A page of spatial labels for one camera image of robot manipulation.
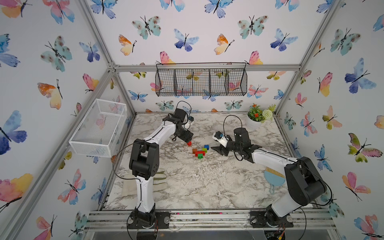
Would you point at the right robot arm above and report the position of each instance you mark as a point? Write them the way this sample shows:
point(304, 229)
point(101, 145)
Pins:
point(303, 180)

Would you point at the potted artificial plant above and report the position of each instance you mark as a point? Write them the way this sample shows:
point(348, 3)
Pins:
point(256, 116)

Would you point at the blue round brush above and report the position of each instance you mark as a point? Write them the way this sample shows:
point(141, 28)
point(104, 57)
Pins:
point(274, 178)

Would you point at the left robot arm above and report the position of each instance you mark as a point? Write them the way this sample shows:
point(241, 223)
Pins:
point(145, 162)

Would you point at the black wire basket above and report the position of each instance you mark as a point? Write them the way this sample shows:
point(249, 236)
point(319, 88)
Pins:
point(201, 79)

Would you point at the white mesh basket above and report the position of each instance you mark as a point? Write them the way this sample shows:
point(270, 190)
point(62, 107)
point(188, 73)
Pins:
point(99, 129)

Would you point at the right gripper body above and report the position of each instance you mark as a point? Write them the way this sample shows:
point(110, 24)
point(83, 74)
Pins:
point(232, 146)

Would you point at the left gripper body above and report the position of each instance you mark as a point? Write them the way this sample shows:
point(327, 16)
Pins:
point(184, 135)

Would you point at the long red lego brick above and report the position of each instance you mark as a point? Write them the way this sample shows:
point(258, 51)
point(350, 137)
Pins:
point(200, 152)

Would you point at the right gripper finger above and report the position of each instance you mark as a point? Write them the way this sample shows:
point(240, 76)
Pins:
point(218, 148)
point(224, 153)

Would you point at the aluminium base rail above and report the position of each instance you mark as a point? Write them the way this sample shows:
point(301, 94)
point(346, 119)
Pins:
point(201, 220)

